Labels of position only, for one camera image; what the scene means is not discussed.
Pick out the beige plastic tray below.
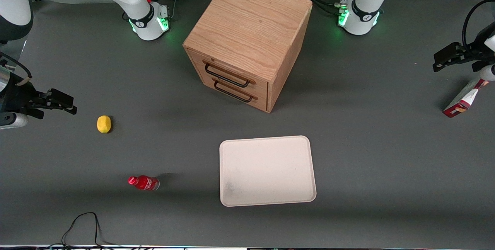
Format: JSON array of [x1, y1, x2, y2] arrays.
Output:
[[219, 136, 317, 207]]

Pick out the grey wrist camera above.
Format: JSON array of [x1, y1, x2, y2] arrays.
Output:
[[0, 112, 29, 130], [480, 65, 495, 82]]

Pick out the yellow lemon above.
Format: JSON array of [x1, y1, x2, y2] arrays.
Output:
[[97, 115, 112, 134]]

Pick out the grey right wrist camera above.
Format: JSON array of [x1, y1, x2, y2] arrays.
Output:
[[0, 112, 29, 130]]

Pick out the wooden drawer cabinet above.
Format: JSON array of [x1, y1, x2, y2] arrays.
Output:
[[183, 0, 313, 113]]

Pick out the black upper drawer handle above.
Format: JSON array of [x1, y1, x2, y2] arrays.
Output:
[[204, 62, 251, 88]]

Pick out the thin black looped cable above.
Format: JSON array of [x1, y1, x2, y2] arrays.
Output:
[[61, 212, 117, 249]]

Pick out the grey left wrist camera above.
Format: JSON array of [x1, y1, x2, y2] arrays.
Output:
[[480, 65, 495, 82]]

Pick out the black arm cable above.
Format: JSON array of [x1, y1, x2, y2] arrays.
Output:
[[0, 52, 32, 87], [462, 0, 495, 49]]

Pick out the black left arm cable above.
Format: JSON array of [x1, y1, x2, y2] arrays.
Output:
[[462, 0, 495, 49]]

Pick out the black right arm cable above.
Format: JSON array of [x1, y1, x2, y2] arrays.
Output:
[[0, 52, 32, 87]]

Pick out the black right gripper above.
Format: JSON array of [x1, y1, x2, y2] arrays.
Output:
[[0, 81, 78, 119]]

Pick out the black drawer handle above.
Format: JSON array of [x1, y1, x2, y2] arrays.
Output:
[[204, 62, 251, 88], [213, 80, 254, 103]]

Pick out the black lower drawer handle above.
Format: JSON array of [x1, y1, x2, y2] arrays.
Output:
[[213, 80, 254, 103]]

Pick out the black left arm base cables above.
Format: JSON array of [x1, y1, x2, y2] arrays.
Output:
[[296, 0, 343, 15]]

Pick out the red cookie box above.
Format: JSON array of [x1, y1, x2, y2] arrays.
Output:
[[442, 78, 490, 118]]

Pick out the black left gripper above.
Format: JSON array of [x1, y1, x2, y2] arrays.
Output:
[[433, 36, 495, 73]]

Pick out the red cola bottle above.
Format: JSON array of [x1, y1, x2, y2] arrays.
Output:
[[128, 175, 160, 191]]

